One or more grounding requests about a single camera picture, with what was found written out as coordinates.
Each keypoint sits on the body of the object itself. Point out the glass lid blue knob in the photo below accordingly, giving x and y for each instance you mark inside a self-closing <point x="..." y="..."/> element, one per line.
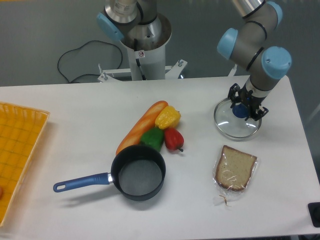
<point x="234" y="122"/>

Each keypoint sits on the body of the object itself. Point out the yellow toy bell pepper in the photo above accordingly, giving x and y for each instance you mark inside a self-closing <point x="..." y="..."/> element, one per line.
<point x="169" y="117"/>

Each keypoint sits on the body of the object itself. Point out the red toy bell pepper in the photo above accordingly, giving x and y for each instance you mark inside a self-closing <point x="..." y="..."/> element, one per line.
<point x="173" y="140"/>

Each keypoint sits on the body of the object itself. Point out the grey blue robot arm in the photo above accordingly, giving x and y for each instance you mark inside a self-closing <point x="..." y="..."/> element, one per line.
<point x="244" y="47"/>

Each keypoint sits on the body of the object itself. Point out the bread slice in plastic wrap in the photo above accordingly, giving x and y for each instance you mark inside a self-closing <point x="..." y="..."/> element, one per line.
<point x="232" y="174"/>

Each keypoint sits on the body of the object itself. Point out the orange toy baguette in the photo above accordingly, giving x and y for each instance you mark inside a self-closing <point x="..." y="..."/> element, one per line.
<point x="145" y="123"/>

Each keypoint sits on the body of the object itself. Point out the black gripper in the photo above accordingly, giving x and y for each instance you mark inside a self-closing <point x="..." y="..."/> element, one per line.
<point x="249" y="99"/>

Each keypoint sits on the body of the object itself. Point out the black device at table edge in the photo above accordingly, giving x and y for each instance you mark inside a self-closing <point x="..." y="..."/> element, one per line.
<point x="314" y="211"/>

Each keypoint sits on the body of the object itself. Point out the yellow woven basket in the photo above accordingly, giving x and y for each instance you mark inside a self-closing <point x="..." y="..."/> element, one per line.
<point x="20" y="130"/>

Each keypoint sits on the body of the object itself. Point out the green toy bell pepper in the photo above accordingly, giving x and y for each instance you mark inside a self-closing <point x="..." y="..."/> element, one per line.
<point x="153" y="138"/>

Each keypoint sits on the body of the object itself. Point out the black saucepan blue handle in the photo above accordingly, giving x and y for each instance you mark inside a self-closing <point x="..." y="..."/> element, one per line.
<point x="138" y="172"/>

